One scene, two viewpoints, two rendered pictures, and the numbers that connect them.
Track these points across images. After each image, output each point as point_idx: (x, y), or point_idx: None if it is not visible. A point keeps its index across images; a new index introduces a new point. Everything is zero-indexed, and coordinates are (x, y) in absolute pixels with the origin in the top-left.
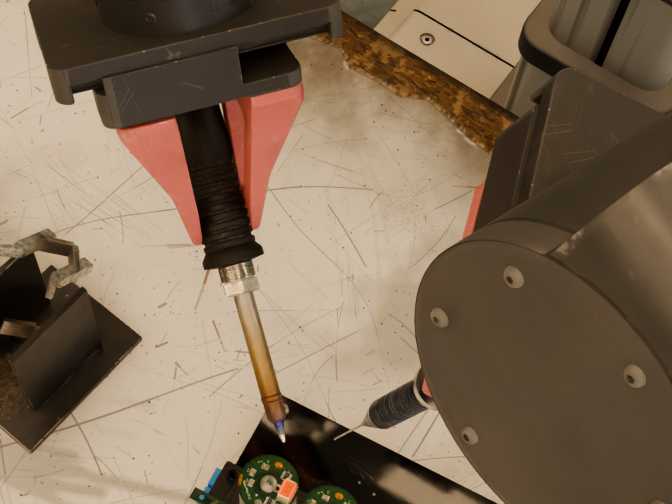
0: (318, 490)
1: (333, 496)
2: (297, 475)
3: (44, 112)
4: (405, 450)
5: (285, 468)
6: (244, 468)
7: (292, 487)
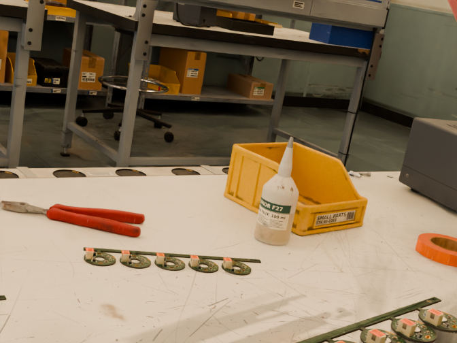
0: (433, 332)
1: (428, 335)
2: (445, 329)
3: None
4: None
5: (451, 327)
6: (453, 316)
7: (436, 313)
